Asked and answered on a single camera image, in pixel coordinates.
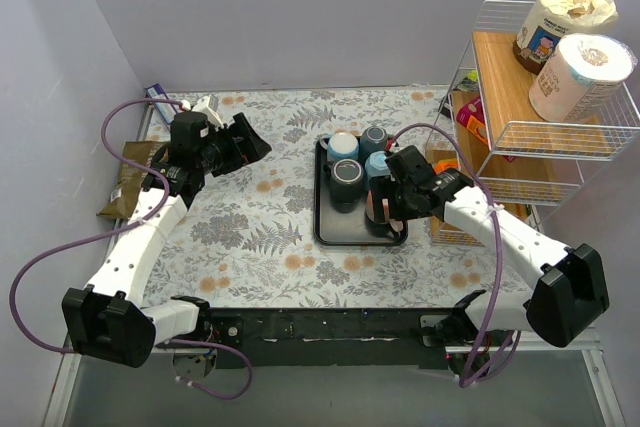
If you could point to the brown snack bag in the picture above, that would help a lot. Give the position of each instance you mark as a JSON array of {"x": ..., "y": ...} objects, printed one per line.
[{"x": 124, "y": 196}]

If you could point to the small purple white box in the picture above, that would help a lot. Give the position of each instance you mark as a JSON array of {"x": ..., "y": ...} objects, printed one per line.
[{"x": 161, "y": 103}]

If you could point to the light blue faceted mug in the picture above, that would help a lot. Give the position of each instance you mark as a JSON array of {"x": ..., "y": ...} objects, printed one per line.
[{"x": 375, "y": 166}]

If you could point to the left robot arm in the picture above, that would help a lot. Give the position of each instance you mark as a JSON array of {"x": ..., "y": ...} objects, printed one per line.
[{"x": 106, "y": 319}]

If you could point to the black tray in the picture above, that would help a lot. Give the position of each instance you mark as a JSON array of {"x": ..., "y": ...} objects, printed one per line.
[{"x": 338, "y": 223}]

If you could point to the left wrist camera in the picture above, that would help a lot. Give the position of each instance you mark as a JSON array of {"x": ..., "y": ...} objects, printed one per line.
[{"x": 206, "y": 105}]

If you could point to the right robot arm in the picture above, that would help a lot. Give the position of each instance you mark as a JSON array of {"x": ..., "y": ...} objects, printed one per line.
[{"x": 566, "y": 290}]

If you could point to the blue white mug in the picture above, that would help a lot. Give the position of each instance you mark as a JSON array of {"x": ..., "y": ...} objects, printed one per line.
[{"x": 341, "y": 145}]

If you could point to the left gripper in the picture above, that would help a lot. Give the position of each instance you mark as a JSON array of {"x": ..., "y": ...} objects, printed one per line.
[{"x": 238, "y": 137}]

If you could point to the wrapped white toilet roll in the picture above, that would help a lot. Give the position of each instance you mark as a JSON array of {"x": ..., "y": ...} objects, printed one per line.
[{"x": 583, "y": 72}]

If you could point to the dark grey mug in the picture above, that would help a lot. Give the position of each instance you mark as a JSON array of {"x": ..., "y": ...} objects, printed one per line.
[{"x": 345, "y": 184}]

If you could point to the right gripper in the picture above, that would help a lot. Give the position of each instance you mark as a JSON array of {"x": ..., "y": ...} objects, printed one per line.
[{"x": 388, "y": 195}]

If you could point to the orange green box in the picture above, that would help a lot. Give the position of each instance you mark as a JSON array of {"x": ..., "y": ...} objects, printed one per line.
[{"x": 444, "y": 164}]

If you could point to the wire wooden shelf rack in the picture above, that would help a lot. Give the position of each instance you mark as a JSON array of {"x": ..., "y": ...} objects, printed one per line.
[{"x": 533, "y": 166}]

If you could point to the brown printed toilet roll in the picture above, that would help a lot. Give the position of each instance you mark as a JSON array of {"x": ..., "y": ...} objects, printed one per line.
[{"x": 550, "y": 20}]

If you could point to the dark teal mug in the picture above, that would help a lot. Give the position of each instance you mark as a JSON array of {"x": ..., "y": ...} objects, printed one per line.
[{"x": 372, "y": 139}]

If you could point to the pink orange box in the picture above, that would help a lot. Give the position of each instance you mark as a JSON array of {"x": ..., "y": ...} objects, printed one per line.
[{"x": 470, "y": 124}]

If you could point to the floral table mat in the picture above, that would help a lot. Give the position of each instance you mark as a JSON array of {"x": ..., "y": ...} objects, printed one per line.
[{"x": 248, "y": 241}]

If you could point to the pink mug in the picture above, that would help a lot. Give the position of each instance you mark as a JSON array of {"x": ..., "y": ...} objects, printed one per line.
[{"x": 378, "y": 212}]

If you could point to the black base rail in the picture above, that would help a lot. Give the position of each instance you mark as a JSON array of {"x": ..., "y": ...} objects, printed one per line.
[{"x": 322, "y": 337}]

